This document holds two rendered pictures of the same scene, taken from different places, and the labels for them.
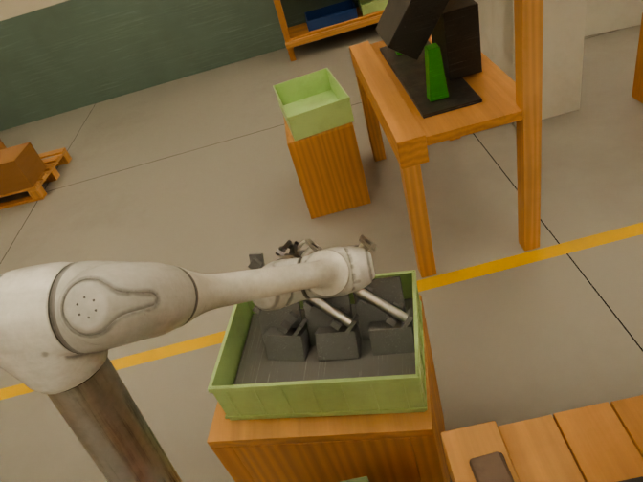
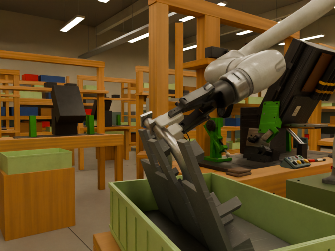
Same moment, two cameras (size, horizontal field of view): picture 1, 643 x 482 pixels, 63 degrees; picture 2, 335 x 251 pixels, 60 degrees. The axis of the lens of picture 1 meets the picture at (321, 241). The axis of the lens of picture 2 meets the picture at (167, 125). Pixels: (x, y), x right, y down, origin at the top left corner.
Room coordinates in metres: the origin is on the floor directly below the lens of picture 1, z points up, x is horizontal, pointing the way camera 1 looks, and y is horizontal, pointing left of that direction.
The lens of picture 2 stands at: (1.73, 0.62, 1.20)
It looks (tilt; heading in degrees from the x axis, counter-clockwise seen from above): 2 degrees down; 229
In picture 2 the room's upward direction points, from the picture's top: straight up
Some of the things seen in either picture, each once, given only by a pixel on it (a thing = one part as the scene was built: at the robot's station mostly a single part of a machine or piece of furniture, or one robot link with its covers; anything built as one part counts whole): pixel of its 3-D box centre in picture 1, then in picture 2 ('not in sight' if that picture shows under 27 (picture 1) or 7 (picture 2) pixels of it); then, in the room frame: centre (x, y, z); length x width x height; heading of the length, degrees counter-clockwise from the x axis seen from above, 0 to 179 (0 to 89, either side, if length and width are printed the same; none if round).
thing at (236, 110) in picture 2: not in sight; (229, 108); (-0.11, -0.78, 1.23); 1.30 x 0.05 x 0.09; 174
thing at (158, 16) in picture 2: not in sight; (236, 90); (-0.10, -0.71, 1.36); 1.49 x 0.09 x 0.97; 174
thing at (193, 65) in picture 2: not in sight; (241, 69); (-0.09, -0.67, 1.52); 0.90 x 0.25 x 0.04; 174
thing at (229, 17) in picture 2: not in sight; (237, 19); (-0.10, -0.71, 1.89); 1.50 x 0.09 x 0.09; 174
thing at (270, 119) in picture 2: not in sight; (271, 117); (0.01, -0.35, 1.17); 0.13 x 0.12 x 0.20; 174
